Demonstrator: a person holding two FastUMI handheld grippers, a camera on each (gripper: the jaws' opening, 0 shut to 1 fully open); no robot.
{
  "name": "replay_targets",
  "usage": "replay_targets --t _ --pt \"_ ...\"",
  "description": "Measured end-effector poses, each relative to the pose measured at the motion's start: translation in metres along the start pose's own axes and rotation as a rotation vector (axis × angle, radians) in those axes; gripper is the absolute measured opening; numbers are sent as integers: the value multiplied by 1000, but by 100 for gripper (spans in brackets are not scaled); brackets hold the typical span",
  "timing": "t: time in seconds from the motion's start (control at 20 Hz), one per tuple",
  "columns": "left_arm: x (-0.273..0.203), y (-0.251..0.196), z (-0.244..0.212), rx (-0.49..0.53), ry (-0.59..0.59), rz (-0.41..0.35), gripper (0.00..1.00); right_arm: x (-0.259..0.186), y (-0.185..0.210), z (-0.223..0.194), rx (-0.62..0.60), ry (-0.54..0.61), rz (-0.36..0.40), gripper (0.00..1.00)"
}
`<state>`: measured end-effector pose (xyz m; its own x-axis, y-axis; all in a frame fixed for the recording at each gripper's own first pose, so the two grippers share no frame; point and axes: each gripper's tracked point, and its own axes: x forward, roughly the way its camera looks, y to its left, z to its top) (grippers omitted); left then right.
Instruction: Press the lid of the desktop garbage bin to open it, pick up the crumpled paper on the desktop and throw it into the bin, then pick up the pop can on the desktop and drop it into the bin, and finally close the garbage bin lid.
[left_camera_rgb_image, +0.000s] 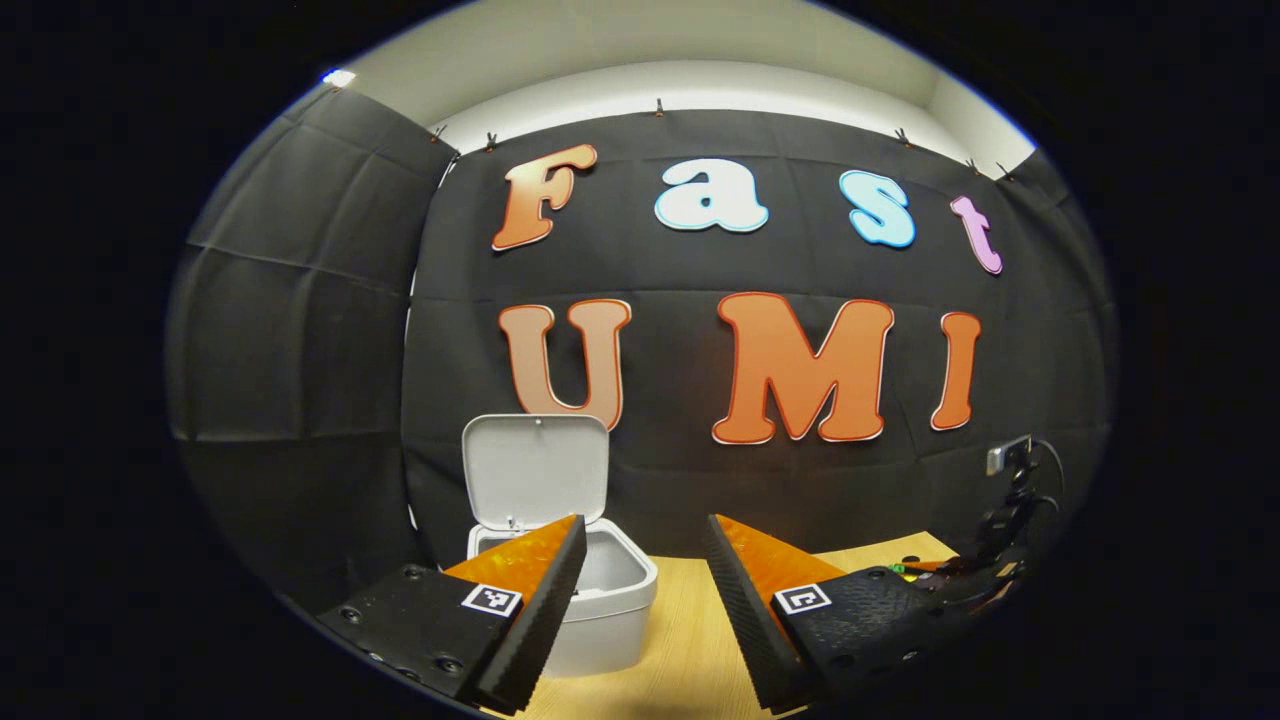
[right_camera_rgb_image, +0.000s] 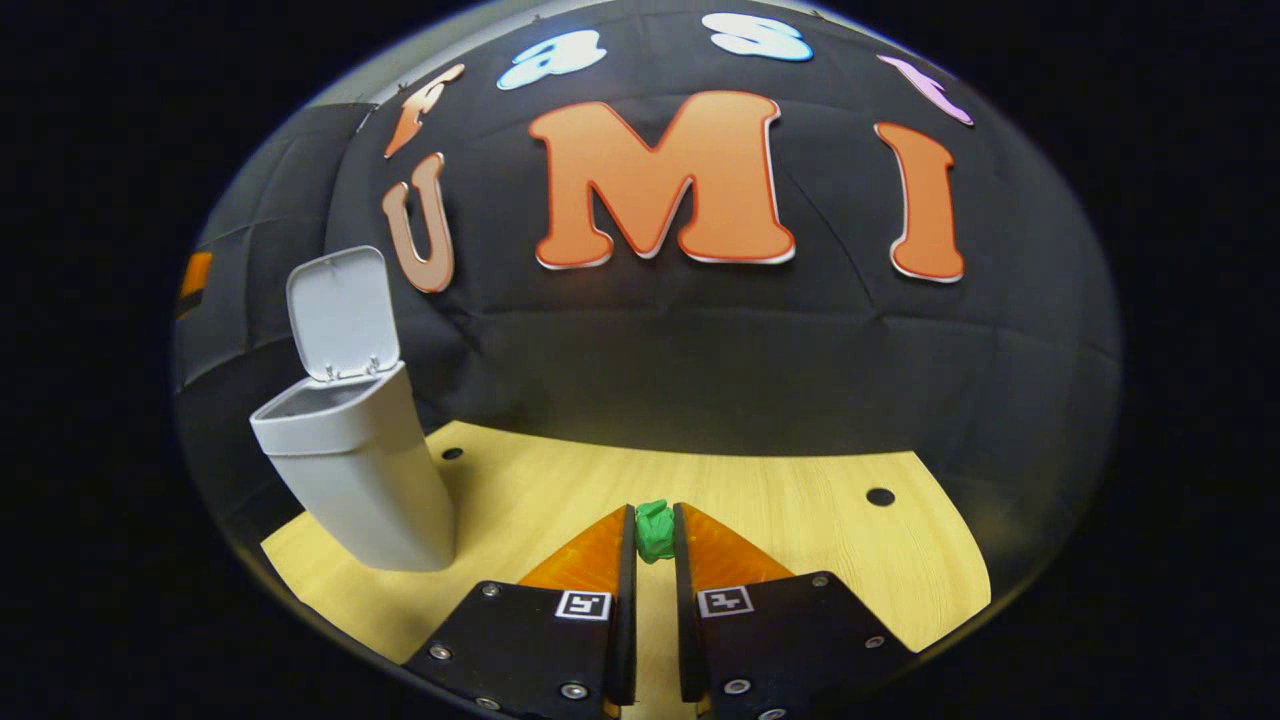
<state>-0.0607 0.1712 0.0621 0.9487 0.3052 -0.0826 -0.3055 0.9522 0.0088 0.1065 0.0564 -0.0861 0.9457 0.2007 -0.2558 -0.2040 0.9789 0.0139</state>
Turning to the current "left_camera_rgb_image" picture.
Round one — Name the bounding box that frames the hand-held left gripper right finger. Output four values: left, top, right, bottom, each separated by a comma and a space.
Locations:
705, 514, 986, 713

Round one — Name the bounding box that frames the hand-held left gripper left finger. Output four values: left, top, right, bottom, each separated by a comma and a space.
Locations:
318, 514, 589, 716

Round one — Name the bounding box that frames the white desktop garbage bin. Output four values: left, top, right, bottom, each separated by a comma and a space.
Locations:
462, 413, 659, 679

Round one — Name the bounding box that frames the wooden desktop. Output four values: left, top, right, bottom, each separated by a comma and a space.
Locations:
520, 532, 961, 720

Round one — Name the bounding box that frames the black backdrop cloth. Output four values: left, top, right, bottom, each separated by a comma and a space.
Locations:
165, 88, 1116, 611

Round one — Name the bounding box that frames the row of small cloth clips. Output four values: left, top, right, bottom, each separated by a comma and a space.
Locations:
430, 98, 1013, 181

